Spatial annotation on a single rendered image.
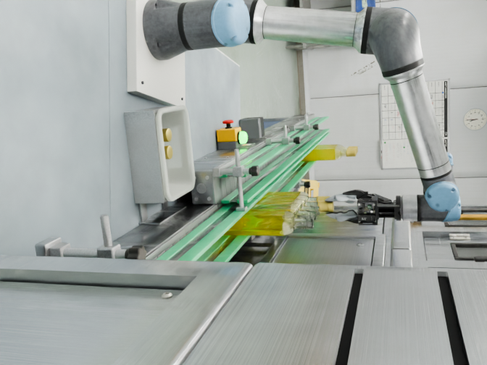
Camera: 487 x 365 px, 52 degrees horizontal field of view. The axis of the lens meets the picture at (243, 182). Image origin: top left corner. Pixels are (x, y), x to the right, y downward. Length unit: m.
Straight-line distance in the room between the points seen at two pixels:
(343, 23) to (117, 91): 0.58
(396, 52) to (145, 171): 0.63
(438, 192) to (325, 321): 0.95
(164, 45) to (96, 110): 0.28
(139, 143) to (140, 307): 0.82
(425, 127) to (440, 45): 6.03
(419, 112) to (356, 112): 6.05
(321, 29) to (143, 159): 0.55
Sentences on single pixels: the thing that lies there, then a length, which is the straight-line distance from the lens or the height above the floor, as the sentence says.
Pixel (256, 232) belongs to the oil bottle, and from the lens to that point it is 1.37.
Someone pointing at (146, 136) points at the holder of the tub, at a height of 0.80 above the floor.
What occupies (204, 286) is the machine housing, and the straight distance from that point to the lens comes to 0.42.
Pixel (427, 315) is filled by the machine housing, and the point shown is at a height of 1.38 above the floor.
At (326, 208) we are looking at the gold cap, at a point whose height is 1.16.
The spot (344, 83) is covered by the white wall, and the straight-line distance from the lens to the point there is 7.26.
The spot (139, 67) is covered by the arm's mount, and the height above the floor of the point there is 0.78.
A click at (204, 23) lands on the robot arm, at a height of 0.93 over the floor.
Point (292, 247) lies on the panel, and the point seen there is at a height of 1.05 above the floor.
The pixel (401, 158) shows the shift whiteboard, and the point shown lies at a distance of 7.32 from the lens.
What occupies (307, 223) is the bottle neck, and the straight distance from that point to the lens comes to 1.34.
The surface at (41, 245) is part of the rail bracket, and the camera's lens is 0.81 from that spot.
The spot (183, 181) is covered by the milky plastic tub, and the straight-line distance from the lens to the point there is 1.35.
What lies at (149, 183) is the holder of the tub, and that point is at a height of 0.80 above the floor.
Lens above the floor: 1.37
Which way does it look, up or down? 17 degrees down
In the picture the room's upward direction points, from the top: 89 degrees clockwise
